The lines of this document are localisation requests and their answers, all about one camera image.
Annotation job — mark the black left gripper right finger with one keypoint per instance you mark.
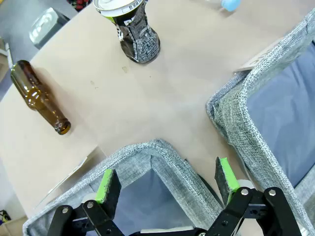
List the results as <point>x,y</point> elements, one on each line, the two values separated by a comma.
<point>229,182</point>

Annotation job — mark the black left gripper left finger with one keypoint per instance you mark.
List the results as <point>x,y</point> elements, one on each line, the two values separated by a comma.
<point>108,196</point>

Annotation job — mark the white can label card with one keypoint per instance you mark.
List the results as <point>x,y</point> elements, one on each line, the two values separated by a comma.
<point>71,175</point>

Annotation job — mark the grey fabric basket labelled can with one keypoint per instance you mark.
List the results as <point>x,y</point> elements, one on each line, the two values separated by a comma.
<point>137,152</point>

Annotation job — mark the grey fabric basket labelled plastic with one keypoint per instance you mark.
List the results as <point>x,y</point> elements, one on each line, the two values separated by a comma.
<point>236,118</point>

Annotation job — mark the white plastic label card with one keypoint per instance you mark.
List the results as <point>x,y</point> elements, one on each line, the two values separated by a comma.
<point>256,59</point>

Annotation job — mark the brown glass bottle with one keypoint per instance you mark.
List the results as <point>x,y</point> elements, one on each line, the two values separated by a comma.
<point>32,91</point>

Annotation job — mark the crushed clear plastic bottle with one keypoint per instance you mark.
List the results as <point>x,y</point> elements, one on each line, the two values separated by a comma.
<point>230,4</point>

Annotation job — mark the grey floor bin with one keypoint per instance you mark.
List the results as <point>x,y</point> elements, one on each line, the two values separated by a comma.
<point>49,27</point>

